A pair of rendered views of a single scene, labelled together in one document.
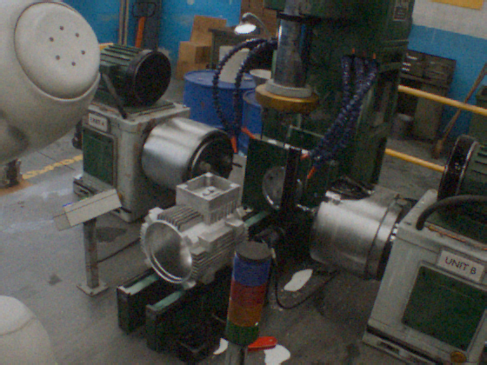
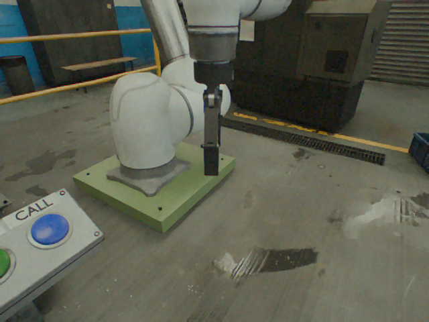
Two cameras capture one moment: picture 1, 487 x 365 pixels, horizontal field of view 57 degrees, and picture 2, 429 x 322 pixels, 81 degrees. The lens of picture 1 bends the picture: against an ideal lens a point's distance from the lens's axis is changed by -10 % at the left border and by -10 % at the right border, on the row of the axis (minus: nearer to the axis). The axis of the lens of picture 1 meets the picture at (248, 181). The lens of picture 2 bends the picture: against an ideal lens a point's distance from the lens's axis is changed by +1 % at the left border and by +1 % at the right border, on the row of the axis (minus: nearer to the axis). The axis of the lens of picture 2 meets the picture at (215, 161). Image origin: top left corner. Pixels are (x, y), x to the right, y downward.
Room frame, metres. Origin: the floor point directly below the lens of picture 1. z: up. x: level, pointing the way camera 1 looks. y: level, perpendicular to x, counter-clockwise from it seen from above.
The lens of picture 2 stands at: (1.17, 0.60, 1.25)
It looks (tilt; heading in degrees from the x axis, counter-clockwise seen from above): 31 degrees down; 183
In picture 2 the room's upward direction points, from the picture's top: straight up
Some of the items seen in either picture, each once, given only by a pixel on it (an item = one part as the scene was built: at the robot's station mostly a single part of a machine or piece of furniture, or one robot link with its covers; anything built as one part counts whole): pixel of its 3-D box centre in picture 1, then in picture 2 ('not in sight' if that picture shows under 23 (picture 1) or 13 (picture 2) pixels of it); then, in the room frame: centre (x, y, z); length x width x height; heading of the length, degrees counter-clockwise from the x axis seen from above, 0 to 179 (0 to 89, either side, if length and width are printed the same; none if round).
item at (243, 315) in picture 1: (245, 306); not in sight; (0.68, -0.02, 1.10); 0.06 x 0.06 x 0.04
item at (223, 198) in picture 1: (207, 199); not in sight; (1.06, 0.09, 1.11); 0.12 x 0.11 x 0.07; 148
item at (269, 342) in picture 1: (259, 344); not in sight; (0.89, -0.08, 0.81); 0.09 x 0.03 x 0.02; 108
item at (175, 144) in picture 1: (176, 155); not in sight; (1.49, 0.24, 1.04); 0.37 x 0.25 x 0.25; 58
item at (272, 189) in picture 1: (282, 189); not in sight; (1.37, -0.11, 1.02); 0.15 x 0.02 x 0.15; 58
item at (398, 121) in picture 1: (400, 127); not in sight; (5.53, -1.74, 0.14); 0.30 x 0.30 x 0.27
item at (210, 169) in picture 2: not in sight; (211, 160); (0.73, 0.57, 0.99); 0.03 x 0.01 x 0.07; 90
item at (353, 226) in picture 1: (370, 232); not in sight; (1.12, -0.34, 1.04); 0.41 x 0.25 x 0.25; 58
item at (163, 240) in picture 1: (194, 237); not in sight; (1.03, 0.11, 1.02); 0.20 x 0.19 x 0.19; 148
